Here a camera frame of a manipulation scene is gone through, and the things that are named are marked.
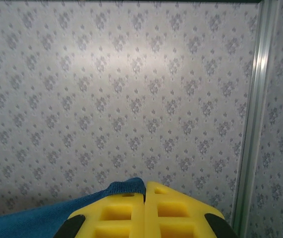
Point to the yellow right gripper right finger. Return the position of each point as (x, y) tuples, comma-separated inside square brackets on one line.
[(151, 218)]

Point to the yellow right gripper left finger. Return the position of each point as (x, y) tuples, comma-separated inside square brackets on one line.
[(136, 218)]

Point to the dark blue t-shirt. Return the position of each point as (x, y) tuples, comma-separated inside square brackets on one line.
[(32, 220)]

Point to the aluminium corner post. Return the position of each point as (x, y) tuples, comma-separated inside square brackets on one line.
[(257, 99)]

